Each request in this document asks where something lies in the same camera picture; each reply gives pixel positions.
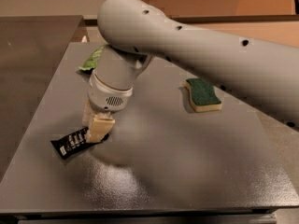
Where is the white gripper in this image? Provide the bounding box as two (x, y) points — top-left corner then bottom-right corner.
(82, 71), (133, 143)

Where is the black rxbar chocolate bar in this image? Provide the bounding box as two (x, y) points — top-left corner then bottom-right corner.
(50, 127), (95, 160)

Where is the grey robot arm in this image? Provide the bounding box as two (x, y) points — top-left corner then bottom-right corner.
(88, 0), (299, 129)

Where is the green chip bag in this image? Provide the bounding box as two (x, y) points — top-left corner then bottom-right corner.
(79, 45), (105, 72)

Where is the green yellow sponge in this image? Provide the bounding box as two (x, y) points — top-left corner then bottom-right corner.
(184, 78), (222, 113)

